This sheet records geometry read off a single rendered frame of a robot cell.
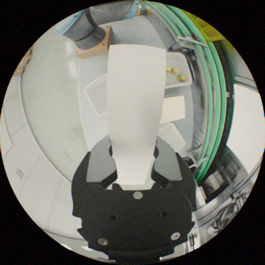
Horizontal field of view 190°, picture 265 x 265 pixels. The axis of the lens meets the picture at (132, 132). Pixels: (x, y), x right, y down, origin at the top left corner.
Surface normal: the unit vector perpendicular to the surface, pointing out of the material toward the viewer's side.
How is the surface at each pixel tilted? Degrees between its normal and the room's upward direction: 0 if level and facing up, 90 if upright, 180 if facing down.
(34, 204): 90
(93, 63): 0
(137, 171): 0
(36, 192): 90
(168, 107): 0
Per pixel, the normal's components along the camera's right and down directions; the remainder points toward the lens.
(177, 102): 0.03, 0.48
